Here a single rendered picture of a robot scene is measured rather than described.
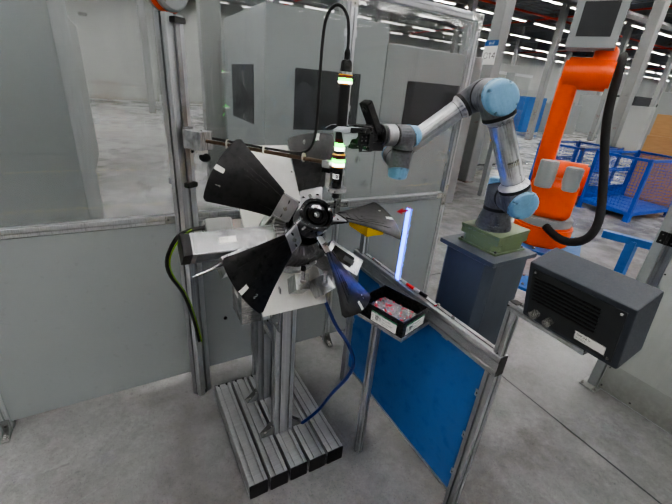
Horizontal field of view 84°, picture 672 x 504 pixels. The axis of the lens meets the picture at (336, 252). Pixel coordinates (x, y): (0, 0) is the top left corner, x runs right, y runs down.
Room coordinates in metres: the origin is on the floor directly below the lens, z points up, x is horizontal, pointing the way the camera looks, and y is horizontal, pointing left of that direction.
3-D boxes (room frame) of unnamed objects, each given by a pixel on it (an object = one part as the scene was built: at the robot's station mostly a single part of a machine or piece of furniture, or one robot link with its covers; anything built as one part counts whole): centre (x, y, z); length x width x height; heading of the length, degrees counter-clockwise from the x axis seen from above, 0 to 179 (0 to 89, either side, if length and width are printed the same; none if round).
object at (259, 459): (1.36, 0.24, 0.04); 0.62 x 0.45 x 0.08; 31
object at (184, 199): (1.55, 0.68, 0.90); 0.08 x 0.06 x 1.80; 156
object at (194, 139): (1.51, 0.59, 1.37); 0.10 x 0.07 x 0.09; 66
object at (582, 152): (7.19, -4.33, 0.49); 1.27 x 0.88 x 0.98; 120
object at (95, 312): (1.87, 0.39, 0.50); 2.59 x 0.03 x 0.91; 121
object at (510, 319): (0.99, -0.56, 0.96); 0.03 x 0.03 x 0.20; 31
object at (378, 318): (1.21, -0.24, 0.85); 0.22 x 0.17 x 0.07; 47
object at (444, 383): (1.36, -0.34, 0.45); 0.82 x 0.02 x 0.66; 31
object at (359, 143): (1.31, -0.07, 1.46); 0.12 x 0.08 x 0.09; 121
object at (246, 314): (1.43, 0.39, 0.73); 0.15 x 0.09 x 0.22; 31
